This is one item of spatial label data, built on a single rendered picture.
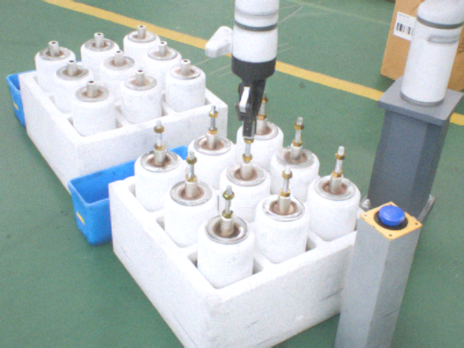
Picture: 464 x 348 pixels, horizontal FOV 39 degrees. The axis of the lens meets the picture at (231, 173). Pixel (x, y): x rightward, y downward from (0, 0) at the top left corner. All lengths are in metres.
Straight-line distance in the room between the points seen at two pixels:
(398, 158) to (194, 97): 0.49
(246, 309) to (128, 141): 0.55
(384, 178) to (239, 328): 0.56
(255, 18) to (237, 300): 0.45
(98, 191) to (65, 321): 0.33
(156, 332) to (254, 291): 0.25
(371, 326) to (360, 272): 0.10
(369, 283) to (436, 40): 0.53
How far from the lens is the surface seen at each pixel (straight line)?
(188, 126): 1.57
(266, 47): 1.08
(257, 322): 1.18
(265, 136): 1.35
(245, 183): 1.21
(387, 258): 1.06
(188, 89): 1.57
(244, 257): 1.09
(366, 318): 1.16
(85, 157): 1.49
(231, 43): 1.10
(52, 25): 2.55
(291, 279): 1.16
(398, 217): 1.05
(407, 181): 1.52
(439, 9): 1.38
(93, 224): 1.42
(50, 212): 1.58
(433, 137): 1.47
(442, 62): 1.41
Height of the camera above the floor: 0.95
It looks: 35 degrees down
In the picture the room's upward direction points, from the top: 3 degrees clockwise
